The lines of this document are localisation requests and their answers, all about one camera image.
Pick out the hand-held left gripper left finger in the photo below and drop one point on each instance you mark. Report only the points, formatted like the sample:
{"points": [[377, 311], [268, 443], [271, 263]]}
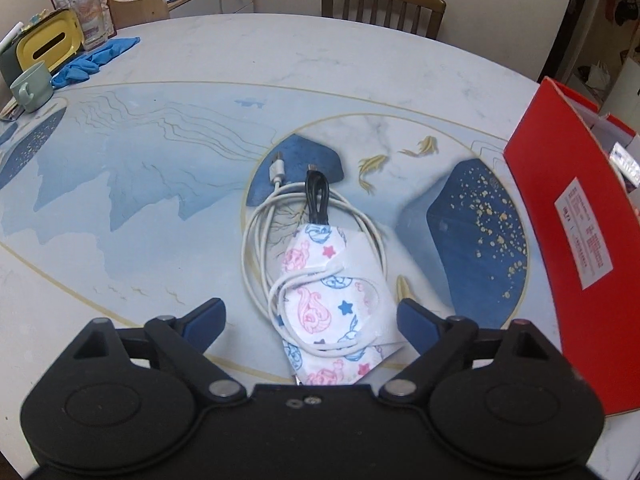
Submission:
{"points": [[205, 320]]}

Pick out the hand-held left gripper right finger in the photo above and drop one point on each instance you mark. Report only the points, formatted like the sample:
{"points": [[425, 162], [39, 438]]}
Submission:
{"points": [[417, 322]]}

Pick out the printed face mask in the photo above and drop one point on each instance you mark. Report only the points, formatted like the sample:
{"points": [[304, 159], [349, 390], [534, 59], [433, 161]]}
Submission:
{"points": [[330, 310]]}

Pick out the red cardboard box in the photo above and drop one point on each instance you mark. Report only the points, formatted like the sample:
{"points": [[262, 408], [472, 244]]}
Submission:
{"points": [[550, 170]]}

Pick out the blue rubber gloves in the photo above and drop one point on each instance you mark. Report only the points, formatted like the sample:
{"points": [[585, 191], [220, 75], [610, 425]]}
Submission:
{"points": [[80, 67]]}

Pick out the green cup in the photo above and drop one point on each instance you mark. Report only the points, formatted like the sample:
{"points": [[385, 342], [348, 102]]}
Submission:
{"points": [[35, 87]]}

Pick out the white bag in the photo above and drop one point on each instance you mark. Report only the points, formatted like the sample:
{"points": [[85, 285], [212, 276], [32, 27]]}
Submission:
{"points": [[598, 74]]}

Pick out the yellow tissue box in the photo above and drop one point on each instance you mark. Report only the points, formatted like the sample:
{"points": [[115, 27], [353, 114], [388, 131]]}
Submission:
{"points": [[45, 45]]}

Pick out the drinking glass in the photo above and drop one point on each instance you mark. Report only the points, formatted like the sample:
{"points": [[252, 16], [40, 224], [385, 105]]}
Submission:
{"points": [[92, 20]]}

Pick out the dark door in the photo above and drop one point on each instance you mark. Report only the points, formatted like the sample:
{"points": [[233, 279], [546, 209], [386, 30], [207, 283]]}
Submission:
{"points": [[575, 10]]}

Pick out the red hat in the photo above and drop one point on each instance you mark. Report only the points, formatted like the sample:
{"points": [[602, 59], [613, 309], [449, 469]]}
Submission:
{"points": [[610, 2]]}

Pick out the black cap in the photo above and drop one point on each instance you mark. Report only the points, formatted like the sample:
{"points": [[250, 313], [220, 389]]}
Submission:
{"points": [[625, 10]]}

